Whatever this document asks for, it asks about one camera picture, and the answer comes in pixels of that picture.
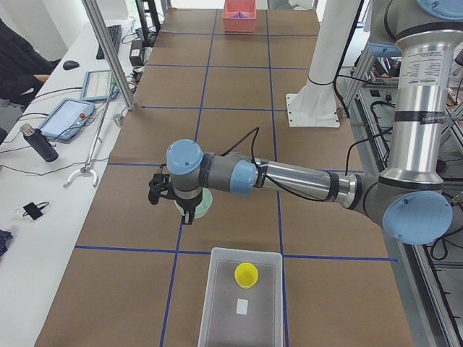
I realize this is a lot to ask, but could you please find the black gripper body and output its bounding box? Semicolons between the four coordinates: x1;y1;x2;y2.
174;187;203;217

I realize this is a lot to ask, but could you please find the pale green bowl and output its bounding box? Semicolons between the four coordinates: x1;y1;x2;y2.
195;188;213;219

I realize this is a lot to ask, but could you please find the yellow plastic cup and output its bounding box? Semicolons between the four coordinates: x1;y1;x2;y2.
234;262;259;289

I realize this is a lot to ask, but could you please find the purple microfiber cloth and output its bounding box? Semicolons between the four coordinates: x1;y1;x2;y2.
229;12;249;19

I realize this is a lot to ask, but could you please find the translucent white plastic bin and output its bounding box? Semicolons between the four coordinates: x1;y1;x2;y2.
197;247;284;346

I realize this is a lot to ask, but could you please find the white label in bin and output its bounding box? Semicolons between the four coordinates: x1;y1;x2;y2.
236;299;248;315

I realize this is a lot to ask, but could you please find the long reacher grabber tool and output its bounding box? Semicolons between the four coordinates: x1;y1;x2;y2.
63;80;116;189

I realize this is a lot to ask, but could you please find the lower blue teach pendant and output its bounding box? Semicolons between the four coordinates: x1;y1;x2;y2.
38;98;95;141

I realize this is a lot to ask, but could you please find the blue teach pendant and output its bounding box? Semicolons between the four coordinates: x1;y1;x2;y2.
80;69;113;102
38;98;95;141

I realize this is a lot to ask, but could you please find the upper blue teach pendant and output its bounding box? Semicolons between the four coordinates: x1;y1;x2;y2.
80;69;113;102

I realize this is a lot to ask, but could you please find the small black pouch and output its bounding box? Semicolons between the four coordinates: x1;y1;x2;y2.
22;201;50;220

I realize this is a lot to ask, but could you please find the black power brick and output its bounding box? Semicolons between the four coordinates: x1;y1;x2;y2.
129;39;145;67

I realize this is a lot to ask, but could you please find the black water bottle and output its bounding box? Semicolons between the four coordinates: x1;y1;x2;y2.
20;123;59;162

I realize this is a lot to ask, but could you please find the black computer mouse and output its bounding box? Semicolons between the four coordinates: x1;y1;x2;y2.
62;60;80;71

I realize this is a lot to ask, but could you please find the black computer keyboard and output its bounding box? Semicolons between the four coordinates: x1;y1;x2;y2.
95;24;123;61

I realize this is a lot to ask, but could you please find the pink plastic tray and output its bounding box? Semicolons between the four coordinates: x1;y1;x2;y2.
221;0;257;33

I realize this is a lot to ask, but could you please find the seated person in black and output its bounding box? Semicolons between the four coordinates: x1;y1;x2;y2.
1;21;61;107

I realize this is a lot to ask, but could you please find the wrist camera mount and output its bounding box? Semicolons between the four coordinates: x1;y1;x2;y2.
148;163;176;205

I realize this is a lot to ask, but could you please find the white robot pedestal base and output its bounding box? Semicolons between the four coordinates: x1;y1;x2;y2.
286;0;363;128

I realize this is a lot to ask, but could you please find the aluminium frame post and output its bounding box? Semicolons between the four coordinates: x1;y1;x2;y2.
82;0;135;111

